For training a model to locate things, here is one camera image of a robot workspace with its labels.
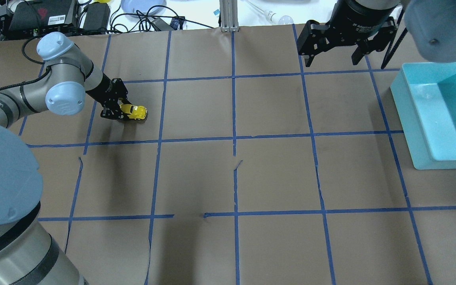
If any aluminium frame post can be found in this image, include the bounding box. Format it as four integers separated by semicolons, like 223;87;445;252
219;0;239;33

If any black computer box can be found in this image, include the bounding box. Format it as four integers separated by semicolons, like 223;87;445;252
8;0;79;35

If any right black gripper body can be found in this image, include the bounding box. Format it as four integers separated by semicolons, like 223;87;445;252
320;0;397;50

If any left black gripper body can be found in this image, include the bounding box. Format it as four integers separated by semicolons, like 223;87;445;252
86;78;128;108

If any black power adapter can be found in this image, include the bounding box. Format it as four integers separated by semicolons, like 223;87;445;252
81;2;110;35

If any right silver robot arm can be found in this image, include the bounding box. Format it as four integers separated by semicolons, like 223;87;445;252
296;0;456;68

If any yellow beetle toy car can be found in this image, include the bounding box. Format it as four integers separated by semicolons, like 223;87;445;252
120;104;148;120

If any light blue plate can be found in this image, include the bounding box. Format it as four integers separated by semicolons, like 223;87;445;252
121;0;167;18

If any teal plastic bin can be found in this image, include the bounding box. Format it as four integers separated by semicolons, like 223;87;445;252
390;63;456;170

